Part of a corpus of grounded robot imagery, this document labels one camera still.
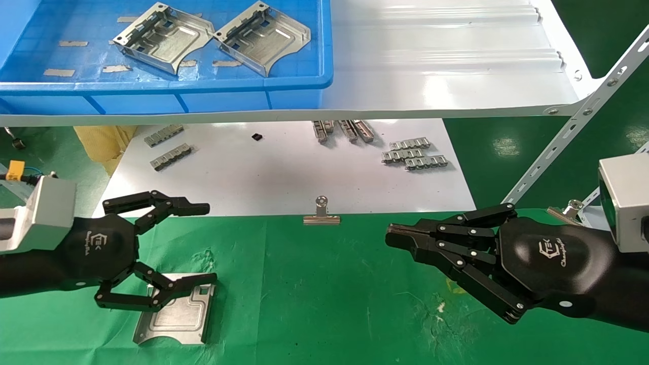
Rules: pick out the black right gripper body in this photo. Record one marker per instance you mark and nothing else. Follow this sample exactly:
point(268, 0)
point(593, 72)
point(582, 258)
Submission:
point(557, 263)

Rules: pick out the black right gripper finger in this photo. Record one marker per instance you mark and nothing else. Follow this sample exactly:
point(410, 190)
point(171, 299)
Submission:
point(456, 229)
point(466, 271)

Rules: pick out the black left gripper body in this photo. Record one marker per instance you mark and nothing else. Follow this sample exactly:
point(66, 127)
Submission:
point(101, 251)

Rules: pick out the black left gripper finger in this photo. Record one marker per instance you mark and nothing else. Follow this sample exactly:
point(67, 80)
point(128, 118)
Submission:
point(172, 206)
point(127, 301)

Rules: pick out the silver sheet metal bracket part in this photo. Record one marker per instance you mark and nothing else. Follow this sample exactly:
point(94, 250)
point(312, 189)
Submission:
point(263, 43)
point(167, 43)
point(177, 319)

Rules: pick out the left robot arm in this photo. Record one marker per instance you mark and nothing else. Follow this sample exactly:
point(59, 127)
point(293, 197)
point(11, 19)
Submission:
point(30, 274)

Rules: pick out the grey metal link strip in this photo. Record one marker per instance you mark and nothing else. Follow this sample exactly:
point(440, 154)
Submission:
point(171, 157)
point(164, 136)
point(403, 156)
point(426, 162)
point(409, 144)

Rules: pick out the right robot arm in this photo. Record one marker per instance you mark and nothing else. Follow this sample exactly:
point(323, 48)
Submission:
point(631, 294)

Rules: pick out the yellow plastic bag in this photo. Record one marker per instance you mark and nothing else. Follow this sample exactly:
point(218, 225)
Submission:
point(104, 144)

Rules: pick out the blue plastic bin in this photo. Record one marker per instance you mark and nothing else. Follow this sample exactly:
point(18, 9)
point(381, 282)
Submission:
point(152, 104)

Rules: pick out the small black plastic part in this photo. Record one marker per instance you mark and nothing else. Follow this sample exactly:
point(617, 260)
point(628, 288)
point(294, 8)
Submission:
point(257, 137)

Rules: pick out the beige tape strip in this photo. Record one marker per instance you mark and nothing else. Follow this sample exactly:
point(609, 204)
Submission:
point(128, 19)
point(117, 68)
point(59, 72)
point(187, 63)
point(73, 43)
point(228, 63)

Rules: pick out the green table cloth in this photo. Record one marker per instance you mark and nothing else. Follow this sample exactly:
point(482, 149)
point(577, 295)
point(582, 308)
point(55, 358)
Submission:
point(304, 304)

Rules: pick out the white metal shelf board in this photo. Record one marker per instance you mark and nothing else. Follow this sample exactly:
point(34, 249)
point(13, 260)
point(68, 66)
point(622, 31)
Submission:
point(431, 61)

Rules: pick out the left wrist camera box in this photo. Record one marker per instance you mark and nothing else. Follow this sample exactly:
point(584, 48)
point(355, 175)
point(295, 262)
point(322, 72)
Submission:
point(45, 213)

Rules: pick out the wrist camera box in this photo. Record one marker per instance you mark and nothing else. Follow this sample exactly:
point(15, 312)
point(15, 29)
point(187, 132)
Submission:
point(628, 203)
point(45, 213)

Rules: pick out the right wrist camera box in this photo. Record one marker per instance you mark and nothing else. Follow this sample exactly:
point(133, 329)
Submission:
point(628, 203)

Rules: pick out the grey metal rail piece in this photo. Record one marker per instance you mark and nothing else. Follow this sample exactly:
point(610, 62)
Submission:
point(365, 131)
point(322, 132)
point(349, 131)

